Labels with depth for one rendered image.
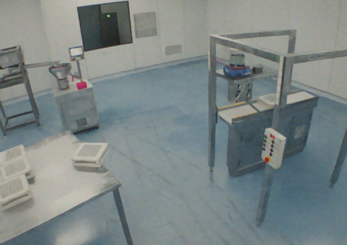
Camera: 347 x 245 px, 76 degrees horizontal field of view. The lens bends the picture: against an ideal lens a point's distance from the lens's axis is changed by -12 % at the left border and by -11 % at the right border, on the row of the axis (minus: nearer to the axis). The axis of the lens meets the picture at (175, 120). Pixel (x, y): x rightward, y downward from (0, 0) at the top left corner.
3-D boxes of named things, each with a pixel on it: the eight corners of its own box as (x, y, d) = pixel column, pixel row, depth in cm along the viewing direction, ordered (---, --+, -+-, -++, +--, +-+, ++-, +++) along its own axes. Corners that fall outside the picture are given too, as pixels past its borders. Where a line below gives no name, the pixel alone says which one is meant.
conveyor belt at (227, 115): (230, 125, 249) (230, 121, 247) (217, 116, 270) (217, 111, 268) (318, 101, 291) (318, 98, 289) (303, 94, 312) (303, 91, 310)
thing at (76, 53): (76, 84, 407) (68, 47, 378) (74, 82, 415) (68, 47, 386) (89, 81, 416) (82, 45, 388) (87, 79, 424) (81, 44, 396)
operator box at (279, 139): (275, 170, 175) (280, 140, 163) (261, 157, 189) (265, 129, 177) (281, 167, 177) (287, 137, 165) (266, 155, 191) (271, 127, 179)
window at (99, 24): (84, 51, 621) (76, 7, 568) (83, 51, 622) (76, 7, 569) (133, 43, 680) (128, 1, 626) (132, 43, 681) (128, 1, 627)
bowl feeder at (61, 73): (54, 93, 373) (49, 70, 356) (53, 87, 402) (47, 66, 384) (84, 85, 394) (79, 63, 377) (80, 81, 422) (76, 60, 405)
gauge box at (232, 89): (233, 104, 233) (234, 84, 224) (227, 100, 242) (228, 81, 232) (251, 100, 240) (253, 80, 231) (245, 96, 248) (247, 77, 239)
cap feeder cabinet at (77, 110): (66, 139, 395) (53, 96, 360) (62, 125, 439) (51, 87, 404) (101, 128, 422) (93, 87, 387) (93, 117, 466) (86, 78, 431)
